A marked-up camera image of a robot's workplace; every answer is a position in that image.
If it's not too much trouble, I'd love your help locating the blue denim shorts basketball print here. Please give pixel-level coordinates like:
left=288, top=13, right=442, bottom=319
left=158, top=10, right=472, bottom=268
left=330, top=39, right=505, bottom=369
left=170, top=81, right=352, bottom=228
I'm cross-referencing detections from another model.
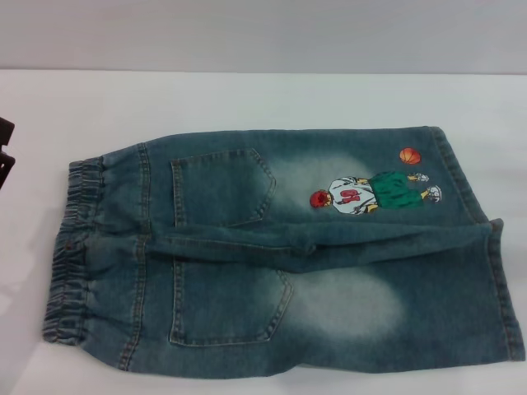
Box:
left=39, top=125, right=527, bottom=395

